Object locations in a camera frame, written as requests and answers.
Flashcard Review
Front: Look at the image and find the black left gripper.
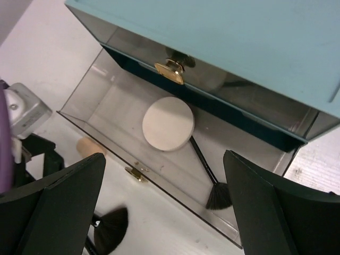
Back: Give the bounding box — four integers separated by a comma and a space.
13, 133, 65, 188

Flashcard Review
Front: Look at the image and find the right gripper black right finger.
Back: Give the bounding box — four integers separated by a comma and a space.
223, 150, 339, 254

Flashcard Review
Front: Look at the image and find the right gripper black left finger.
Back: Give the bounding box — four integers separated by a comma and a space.
1, 153, 106, 254

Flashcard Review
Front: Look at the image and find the beige makeup sponge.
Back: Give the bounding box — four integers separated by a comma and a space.
76, 137, 107, 158

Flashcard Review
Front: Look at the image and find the black fan makeup brush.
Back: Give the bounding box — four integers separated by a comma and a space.
84, 207, 129, 254

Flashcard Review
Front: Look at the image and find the thin black makeup brush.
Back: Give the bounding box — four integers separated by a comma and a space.
190, 137, 233, 210

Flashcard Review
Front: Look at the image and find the clear acrylic drawer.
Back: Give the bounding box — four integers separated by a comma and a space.
67, 4, 339, 141
60, 49, 300, 247

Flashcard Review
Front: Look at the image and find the white round powder puff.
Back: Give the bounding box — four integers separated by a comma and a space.
142, 97, 194, 151

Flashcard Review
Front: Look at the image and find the teal drawer organizer box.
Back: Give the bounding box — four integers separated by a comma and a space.
65, 1, 339, 118

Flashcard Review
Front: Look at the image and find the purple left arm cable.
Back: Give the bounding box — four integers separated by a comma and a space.
0, 79, 14, 192

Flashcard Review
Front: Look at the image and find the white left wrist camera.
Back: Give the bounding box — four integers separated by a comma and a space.
4, 83, 52, 140

